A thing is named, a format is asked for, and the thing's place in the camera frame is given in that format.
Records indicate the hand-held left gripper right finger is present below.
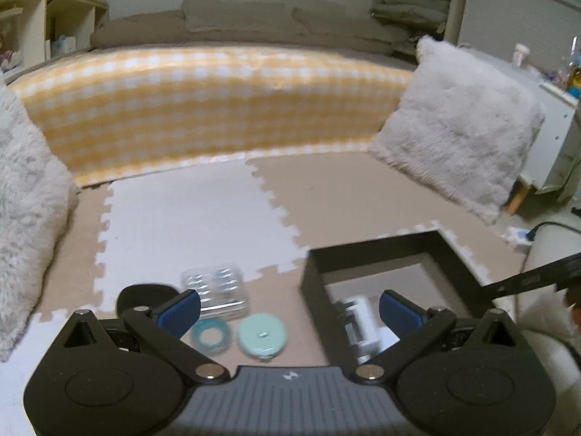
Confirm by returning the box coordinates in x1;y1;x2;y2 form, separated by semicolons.
353;291;534;384

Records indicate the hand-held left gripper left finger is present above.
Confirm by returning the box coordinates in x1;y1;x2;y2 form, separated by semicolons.
48;290;230;384

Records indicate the teal tape ring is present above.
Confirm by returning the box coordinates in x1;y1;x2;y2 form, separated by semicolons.
188;318;233;350

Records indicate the white charger plug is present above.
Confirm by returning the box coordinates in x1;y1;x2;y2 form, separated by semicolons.
345;324;387;360

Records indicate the black oval case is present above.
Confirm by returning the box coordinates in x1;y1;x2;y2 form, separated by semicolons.
116;284;180;321

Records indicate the clear plastic case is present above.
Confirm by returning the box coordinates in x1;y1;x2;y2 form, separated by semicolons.
180;261;251;319

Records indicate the black box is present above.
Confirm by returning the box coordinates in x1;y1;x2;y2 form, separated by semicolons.
300;230;493;370

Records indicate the mint round case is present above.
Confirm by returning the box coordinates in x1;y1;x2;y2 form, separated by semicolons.
237;312;287;360

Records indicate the white power strip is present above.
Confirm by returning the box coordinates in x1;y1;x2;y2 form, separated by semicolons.
500;226;535;247

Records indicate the white patterned cloth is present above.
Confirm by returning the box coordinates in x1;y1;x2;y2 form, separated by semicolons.
494;226;581;436

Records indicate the white foam mat tile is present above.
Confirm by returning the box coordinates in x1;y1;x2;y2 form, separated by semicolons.
411;222;493;284
96;162;310;315
0;311;124;436

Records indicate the beige foam mat tile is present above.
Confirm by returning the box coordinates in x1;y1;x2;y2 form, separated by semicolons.
35;185;115;324
246;151;528;274
180;261;330;370

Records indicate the white side cabinet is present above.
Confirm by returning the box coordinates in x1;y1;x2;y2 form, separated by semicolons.
505;67;581;217

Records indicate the large fluffy white cushion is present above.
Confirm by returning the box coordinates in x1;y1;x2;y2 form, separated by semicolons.
0;83;81;365

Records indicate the yellow checkered bed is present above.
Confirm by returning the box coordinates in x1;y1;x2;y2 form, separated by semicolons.
8;45;417;188

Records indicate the beer bottle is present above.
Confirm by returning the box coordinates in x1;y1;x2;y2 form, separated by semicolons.
562;35;581;92

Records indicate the bed mattress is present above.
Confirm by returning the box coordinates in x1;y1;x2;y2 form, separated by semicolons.
4;43;419;85

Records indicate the white slatted door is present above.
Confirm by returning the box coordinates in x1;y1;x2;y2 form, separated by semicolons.
456;0;581;74

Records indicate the rolled beige duvet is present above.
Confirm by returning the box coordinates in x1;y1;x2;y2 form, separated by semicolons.
89;9;397;56

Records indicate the tissue box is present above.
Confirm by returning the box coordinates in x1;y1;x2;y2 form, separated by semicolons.
50;35;77;56

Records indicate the beige pillow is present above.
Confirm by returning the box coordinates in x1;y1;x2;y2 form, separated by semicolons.
292;6;392;40
181;0;299;35

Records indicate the folded bedding stack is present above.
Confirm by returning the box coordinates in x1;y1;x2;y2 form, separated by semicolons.
369;0;453;56

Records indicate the wooden shelf unit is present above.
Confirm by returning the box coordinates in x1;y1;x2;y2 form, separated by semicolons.
0;0;110;76

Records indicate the black cable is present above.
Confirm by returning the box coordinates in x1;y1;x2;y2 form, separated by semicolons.
528;221;581;242

